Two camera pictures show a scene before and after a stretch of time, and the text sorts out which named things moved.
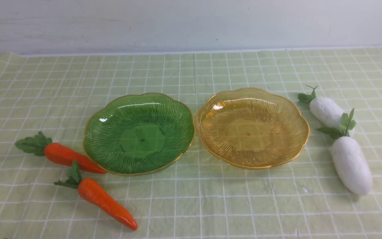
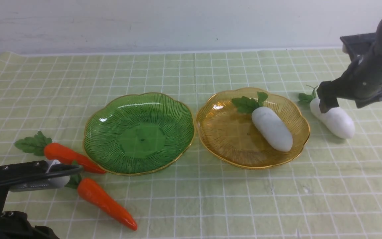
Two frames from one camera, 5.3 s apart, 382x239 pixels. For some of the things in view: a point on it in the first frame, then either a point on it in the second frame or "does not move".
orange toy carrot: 38,144 does not move
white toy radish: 350,155 -> 270,125
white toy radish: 323,111 does not move
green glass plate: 139,133 does not move
